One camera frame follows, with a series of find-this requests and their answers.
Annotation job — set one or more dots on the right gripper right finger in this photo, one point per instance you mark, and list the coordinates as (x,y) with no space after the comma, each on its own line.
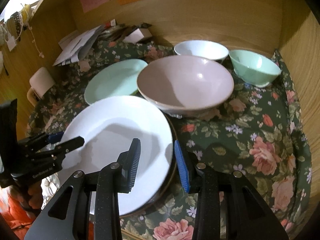
(189,177)

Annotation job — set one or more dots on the floral tablecloth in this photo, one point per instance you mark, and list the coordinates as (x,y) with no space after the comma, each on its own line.
(258,131)

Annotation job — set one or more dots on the mint green bowl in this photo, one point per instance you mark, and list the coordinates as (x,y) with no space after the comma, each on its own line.
(254,68)

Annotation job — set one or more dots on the white plate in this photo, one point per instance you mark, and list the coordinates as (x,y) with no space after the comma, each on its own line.
(108,127)

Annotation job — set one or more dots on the mint green plate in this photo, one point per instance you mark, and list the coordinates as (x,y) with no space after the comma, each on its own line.
(117,79)

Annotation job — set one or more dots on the small white box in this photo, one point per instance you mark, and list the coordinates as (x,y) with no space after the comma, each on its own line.
(138,35)

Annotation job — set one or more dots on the red white tube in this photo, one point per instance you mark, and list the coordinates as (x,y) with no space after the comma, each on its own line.
(110,24)

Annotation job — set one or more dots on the pink bowl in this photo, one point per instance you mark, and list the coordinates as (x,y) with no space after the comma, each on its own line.
(185,85)

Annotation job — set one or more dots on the white paper stack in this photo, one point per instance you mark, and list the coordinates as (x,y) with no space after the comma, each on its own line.
(79,47)

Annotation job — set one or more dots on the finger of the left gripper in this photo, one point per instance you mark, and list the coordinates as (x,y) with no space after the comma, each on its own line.
(55,137)

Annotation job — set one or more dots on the pink mug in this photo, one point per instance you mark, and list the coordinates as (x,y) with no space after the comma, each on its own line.
(40,83)

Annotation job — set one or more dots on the white bowl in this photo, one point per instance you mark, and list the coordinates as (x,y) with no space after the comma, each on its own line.
(202,48)

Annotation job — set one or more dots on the left hand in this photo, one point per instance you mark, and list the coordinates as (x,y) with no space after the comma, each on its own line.
(32,198)

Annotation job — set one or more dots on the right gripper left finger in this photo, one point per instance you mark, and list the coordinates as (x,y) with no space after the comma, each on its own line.
(129,162)

